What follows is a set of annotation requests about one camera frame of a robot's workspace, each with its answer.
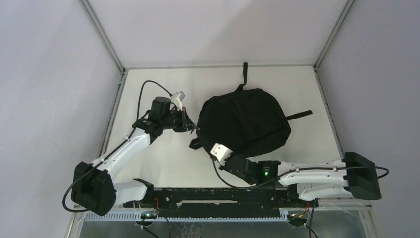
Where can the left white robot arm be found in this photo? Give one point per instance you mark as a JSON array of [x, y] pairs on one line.
[[94, 185]]

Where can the black student backpack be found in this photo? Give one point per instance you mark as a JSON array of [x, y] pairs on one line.
[[248, 122]]

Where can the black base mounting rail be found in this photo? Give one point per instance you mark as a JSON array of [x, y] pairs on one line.
[[220, 201]]

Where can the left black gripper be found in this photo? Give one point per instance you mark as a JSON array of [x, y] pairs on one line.
[[186, 123]]

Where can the white slotted cable duct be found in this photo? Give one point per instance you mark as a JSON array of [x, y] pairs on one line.
[[265, 216]]

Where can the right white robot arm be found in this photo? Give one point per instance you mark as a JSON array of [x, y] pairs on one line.
[[352, 176]]

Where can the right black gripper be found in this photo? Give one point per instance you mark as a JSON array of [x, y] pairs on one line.
[[224, 166]]

